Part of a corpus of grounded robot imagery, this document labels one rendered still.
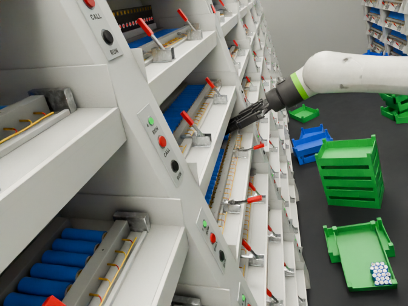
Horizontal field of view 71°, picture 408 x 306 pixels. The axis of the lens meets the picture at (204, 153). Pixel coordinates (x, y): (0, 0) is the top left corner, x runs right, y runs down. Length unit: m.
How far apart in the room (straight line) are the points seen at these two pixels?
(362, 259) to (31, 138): 1.58
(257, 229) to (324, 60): 0.52
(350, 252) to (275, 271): 0.71
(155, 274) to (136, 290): 0.03
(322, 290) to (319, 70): 1.18
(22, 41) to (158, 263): 0.31
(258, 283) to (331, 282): 0.92
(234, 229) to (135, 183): 0.33
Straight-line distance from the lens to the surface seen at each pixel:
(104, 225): 0.47
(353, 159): 1.83
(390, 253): 1.76
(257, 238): 0.92
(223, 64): 1.03
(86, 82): 0.37
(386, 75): 0.81
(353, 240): 1.74
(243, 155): 0.94
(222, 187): 0.76
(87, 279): 0.38
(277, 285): 1.05
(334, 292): 1.67
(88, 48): 0.36
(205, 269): 0.49
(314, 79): 0.80
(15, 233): 0.25
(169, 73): 0.53
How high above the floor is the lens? 1.36
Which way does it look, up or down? 23 degrees down
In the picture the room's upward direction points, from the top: 25 degrees counter-clockwise
